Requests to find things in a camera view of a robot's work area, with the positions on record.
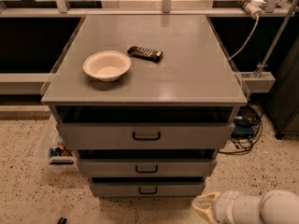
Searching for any grey bottom drawer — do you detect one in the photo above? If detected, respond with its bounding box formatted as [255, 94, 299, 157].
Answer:
[90, 182, 205, 197]

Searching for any grey drawer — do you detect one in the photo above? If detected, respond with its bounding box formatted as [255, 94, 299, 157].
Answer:
[90, 182, 205, 197]
[59, 123, 235, 150]
[77, 159, 217, 178]

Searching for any grey drawer cabinet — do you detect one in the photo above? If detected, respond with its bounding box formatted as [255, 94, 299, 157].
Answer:
[43, 15, 247, 185]

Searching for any grey middle drawer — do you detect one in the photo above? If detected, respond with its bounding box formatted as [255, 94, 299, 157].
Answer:
[77, 159, 217, 178]

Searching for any grey top drawer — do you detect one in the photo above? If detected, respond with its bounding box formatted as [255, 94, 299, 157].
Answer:
[59, 123, 235, 150]

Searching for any blue box on floor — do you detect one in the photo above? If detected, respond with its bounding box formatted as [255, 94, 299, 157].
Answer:
[232, 118, 254, 138]

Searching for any dark cabinet at right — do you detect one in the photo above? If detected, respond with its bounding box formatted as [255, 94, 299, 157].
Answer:
[267, 37, 299, 139]

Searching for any small black floor object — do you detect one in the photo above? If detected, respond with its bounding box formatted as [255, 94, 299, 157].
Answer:
[57, 217, 67, 224]

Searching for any clear plastic storage box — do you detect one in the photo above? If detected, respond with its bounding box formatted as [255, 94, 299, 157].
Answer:
[34, 116, 78, 173]

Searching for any black snack bar wrapper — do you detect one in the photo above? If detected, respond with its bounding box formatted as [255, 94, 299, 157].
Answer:
[127, 46, 163, 63]

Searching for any white paper bowl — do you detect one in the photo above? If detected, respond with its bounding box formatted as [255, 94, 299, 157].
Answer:
[83, 50, 131, 82]

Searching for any white power strip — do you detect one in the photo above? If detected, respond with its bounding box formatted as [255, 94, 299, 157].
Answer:
[236, 0, 265, 18]

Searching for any diagonal metal rod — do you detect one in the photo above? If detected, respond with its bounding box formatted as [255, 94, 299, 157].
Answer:
[251, 0, 299, 78]

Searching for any black cable bundle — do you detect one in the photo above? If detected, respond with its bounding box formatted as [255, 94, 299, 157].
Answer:
[218, 103, 264, 156]

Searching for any white power cable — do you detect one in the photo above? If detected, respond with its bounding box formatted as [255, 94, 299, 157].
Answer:
[227, 12, 261, 62]

